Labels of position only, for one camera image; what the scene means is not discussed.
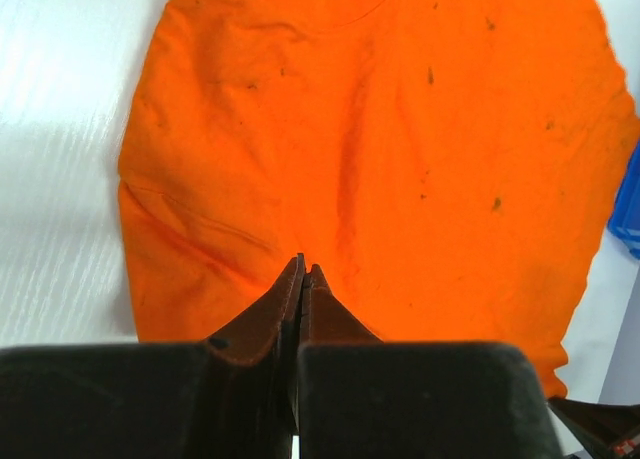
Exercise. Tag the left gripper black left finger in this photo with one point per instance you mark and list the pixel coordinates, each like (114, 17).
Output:
(247, 399)

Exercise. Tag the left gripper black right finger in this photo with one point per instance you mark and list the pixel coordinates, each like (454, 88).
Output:
(325, 320)

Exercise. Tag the orange t-shirt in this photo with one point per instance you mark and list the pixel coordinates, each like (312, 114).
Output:
(450, 164)

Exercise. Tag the blue plastic bin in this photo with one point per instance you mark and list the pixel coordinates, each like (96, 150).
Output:
(624, 222)

